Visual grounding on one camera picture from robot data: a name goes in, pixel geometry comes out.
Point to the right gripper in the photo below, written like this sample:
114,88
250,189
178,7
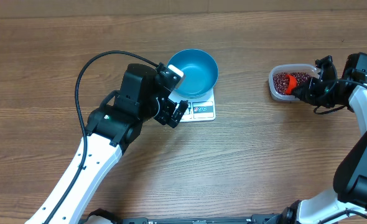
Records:
306,95

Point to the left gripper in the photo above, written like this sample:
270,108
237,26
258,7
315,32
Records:
169,106

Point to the orange measuring scoop blue handle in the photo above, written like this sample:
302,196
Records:
291,84

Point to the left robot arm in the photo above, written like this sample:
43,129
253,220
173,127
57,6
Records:
110,129

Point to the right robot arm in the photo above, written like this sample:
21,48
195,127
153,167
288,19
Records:
348,196

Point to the white digital kitchen scale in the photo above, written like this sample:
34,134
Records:
201,104

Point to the blue metal bowl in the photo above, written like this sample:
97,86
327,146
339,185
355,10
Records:
200,70

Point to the clear plastic container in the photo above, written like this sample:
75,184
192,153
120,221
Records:
300,67

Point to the red beans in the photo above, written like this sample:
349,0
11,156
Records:
280,81

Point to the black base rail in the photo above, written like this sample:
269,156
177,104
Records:
101,216

